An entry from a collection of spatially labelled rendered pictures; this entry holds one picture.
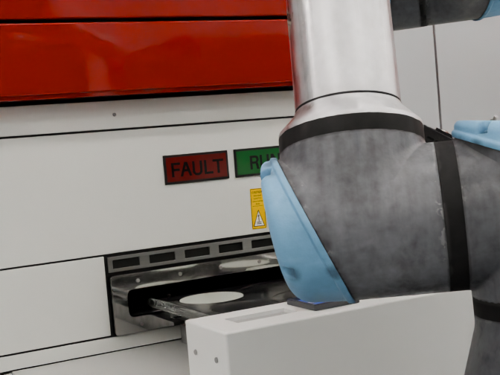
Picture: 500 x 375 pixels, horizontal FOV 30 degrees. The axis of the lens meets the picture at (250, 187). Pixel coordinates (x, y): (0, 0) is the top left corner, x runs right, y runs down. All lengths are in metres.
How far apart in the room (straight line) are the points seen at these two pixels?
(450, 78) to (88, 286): 2.55
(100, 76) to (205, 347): 0.62
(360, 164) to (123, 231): 0.86
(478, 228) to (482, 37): 3.29
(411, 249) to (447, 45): 3.16
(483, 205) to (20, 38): 0.89
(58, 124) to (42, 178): 0.09
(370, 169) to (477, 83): 3.23
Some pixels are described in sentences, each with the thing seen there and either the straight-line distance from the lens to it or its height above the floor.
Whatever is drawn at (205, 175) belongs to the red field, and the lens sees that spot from 1.56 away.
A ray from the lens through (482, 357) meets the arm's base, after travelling 0.73.
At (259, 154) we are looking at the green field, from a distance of 1.61.
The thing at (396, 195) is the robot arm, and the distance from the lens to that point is 0.68.
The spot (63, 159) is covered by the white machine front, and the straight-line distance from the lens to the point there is 1.47.
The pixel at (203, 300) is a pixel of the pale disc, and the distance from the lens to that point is 1.44.
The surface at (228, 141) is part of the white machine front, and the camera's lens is 1.58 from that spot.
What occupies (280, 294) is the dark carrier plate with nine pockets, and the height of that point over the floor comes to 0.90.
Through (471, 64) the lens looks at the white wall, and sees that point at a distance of 3.90.
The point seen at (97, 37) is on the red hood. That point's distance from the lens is 1.45.
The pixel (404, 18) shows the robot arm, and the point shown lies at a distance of 1.18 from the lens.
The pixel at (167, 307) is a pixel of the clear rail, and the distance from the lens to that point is 1.42.
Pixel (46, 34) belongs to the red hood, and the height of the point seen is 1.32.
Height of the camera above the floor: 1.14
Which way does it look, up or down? 3 degrees down
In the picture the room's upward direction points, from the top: 5 degrees counter-clockwise
